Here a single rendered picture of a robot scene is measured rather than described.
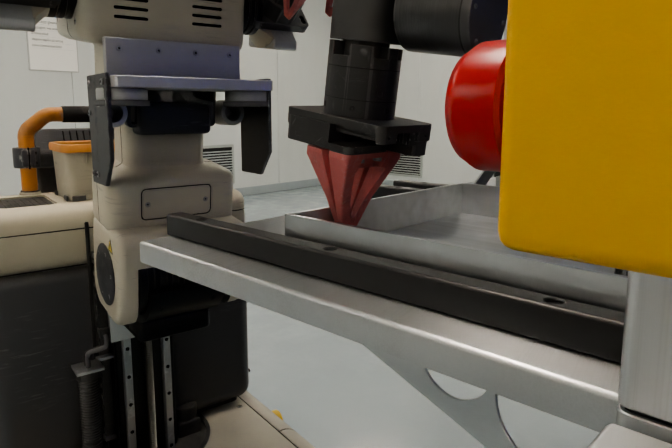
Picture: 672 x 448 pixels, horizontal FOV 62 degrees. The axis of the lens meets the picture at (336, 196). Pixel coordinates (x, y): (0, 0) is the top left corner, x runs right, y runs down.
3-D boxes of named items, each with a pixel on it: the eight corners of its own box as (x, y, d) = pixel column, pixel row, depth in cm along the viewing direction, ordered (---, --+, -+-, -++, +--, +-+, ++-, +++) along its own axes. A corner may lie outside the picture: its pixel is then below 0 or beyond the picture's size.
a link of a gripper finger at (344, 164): (338, 248, 43) (351, 128, 41) (278, 222, 48) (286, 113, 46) (392, 234, 48) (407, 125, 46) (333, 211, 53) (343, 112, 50)
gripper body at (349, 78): (378, 152, 40) (392, 44, 38) (284, 128, 46) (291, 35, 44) (431, 147, 44) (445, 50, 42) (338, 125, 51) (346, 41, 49)
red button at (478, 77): (603, 172, 17) (613, 39, 17) (550, 184, 14) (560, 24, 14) (491, 164, 20) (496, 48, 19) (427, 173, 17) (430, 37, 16)
